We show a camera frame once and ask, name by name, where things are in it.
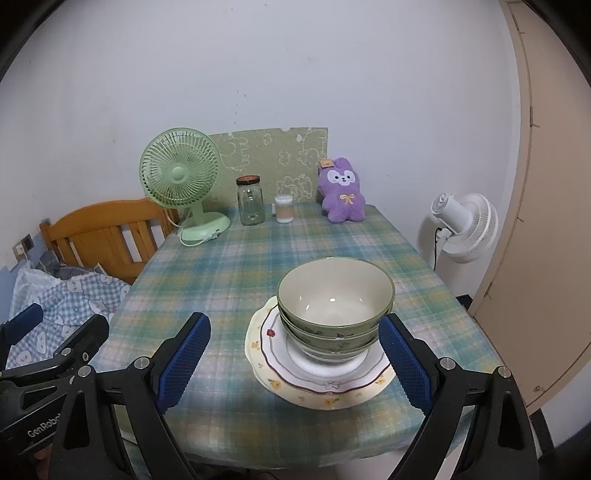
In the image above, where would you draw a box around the small green floral bowl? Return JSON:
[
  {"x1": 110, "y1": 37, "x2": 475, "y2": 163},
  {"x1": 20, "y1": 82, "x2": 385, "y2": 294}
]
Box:
[{"x1": 277, "y1": 257, "x2": 396, "y2": 337}]

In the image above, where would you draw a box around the glass jar with dark lid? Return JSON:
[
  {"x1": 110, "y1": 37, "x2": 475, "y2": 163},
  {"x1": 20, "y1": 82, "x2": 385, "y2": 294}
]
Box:
[{"x1": 236, "y1": 175, "x2": 266, "y2": 226}]

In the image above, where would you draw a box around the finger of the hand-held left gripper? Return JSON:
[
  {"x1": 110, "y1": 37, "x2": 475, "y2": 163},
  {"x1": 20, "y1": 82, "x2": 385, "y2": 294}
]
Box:
[
  {"x1": 0, "y1": 303, "x2": 44, "y2": 370},
  {"x1": 46, "y1": 315, "x2": 110, "y2": 377}
]

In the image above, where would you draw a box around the green patterned board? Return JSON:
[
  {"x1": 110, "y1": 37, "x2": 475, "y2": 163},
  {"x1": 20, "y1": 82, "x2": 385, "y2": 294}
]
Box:
[{"x1": 208, "y1": 128, "x2": 329, "y2": 206}]

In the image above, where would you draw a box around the purple plush bunny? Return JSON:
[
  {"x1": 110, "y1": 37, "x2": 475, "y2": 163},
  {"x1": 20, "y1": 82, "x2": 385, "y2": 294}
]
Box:
[{"x1": 317, "y1": 157, "x2": 368, "y2": 224}]

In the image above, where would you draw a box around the blue checkered blanket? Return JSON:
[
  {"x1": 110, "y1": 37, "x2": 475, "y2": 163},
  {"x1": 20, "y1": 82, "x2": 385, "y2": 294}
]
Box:
[{"x1": 0, "y1": 265, "x2": 132, "y2": 370}]

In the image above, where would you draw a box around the green desk fan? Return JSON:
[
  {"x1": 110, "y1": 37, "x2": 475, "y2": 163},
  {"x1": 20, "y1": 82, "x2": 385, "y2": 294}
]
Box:
[{"x1": 139, "y1": 128, "x2": 230, "y2": 247}]

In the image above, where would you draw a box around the wall socket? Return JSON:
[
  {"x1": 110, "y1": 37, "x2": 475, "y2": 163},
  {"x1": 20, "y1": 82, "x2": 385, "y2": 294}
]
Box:
[{"x1": 11, "y1": 233, "x2": 35, "y2": 261}]

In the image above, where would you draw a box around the white fan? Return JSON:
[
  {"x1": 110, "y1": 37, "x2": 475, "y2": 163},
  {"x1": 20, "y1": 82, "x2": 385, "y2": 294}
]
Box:
[{"x1": 430, "y1": 192, "x2": 499, "y2": 264}]

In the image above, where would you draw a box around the wooden chair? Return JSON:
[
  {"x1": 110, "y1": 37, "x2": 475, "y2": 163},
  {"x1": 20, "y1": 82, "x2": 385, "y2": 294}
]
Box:
[{"x1": 39, "y1": 198, "x2": 181, "y2": 285}]

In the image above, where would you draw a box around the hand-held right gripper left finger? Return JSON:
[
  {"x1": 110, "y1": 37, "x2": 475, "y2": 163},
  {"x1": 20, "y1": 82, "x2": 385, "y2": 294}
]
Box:
[{"x1": 51, "y1": 312, "x2": 212, "y2": 480}]

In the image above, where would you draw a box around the black fan cable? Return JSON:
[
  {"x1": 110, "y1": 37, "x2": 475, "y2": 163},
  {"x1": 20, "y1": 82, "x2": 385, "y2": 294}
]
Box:
[{"x1": 433, "y1": 226, "x2": 448, "y2": 271}]

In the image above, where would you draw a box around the large yellow floral plate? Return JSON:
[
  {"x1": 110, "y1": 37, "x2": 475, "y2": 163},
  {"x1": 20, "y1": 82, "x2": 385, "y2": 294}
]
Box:
[{"x1": 245, "y1": 295, "x2": 399, "y2": 411}]

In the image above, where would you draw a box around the cotton swab container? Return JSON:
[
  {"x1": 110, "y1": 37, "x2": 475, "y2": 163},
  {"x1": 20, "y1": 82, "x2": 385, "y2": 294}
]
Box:
[{"x1": 274, "y1": 195, "x2": 295, "y2": 223}]

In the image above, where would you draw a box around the grey plaid pillow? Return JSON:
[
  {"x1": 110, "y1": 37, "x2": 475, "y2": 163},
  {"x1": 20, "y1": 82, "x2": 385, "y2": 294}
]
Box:
[{"x1": 34, "y1": 256, "x2": 107, "y2": 280}]

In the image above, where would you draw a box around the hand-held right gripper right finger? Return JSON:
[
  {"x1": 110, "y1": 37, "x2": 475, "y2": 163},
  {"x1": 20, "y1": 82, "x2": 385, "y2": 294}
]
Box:
[{"x1": 378, "y1": 313, "x2": 541, "y2": 480}]

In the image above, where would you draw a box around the pale green fan cable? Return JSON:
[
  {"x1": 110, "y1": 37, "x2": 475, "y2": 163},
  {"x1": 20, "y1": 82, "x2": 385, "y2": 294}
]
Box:
[{"x1": 167, "y1": 210, "x2": 223, "y2": 247}]

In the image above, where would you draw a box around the white plate with maroon rim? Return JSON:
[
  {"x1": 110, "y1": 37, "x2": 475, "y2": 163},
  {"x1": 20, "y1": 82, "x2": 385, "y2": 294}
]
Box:
[{"x1": 260, "y1": 302, "x2": 394, "y2": 394}]

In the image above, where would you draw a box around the medium green floral bowl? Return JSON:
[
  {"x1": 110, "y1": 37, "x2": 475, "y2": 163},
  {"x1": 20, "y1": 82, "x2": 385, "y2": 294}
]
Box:
[{"x1": 280, "y1": 314, "x2": 393, "y2": 348}]

